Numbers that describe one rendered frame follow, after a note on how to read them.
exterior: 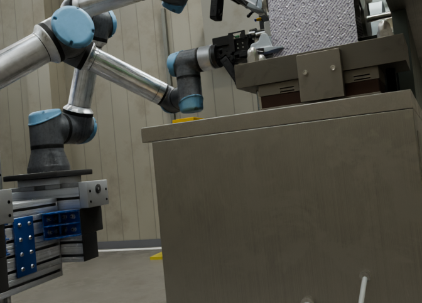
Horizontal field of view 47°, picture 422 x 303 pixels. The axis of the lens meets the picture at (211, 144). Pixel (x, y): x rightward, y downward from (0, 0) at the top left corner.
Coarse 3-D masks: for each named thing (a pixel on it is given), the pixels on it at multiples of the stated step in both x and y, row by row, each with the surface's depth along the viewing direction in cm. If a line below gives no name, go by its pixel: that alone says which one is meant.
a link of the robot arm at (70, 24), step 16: (64, 16) 129; (80, 16) 131; (48, 32) 128; (64, 32) 128; (80, 32) 130; (16, 48) 126; (32, 48) 127; (48, 48) 129; (64, 48) 130; (80, 48) 134; (0, 64) 123; (16, 64) 125; (32, 64) 128; (0, 80) 124; (16, 80) 129
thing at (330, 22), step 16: (320, 0) 133; (336, 0) 131; (352, 0) 129; (272, 16) 139; (288, 16) 137; (304, 16) 135; (320, 16) 133; (336, 16) 131; (352, 16) 129; (272, 32) 139; (288, 32) 137; (304, 32) 135; (320, 32) 133; (336, 32) 131; (352, 32) 129; (288, 48) 137; (304, 48) 135; (320, 48) 133
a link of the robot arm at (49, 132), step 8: (32, 112) 175; (40, 112) 173; (48, 112) 174; (56, 112) 176; (32, 120) 173; (40, 120) 172; (48, 120) 173; (56, 120) 175; (64, 120) 179; (32, 128) 173; (40, 128) 172; (48, 128) 173; (56, 128) 175; (64, 128) 178; (32, 136) 173; (40, 136) 172; (48, 136) 173; (56, 136) 174; (64, 136) 179; (32, 144) 173; (40, 144) 172
